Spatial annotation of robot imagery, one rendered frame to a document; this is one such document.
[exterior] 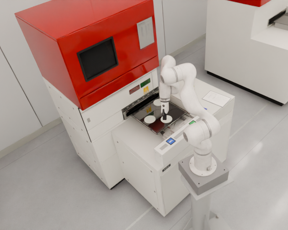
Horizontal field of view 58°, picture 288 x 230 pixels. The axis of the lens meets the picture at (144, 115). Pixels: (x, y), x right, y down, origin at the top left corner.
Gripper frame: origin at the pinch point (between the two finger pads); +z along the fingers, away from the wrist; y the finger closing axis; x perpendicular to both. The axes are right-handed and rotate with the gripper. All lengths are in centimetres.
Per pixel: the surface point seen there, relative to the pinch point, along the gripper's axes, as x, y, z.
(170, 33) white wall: 43, 263, -41
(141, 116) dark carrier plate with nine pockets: 22.8, 8.2, 4.5
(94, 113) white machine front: 55, -19, -7
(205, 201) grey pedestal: -39, -30, 55
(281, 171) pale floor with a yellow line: -114, 64, 80
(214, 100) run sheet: -39.3, 25.8, -9.3
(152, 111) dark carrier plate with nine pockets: 14.8, 15.3, 1.8
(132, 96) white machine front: 32.0, 13.5, -11.7
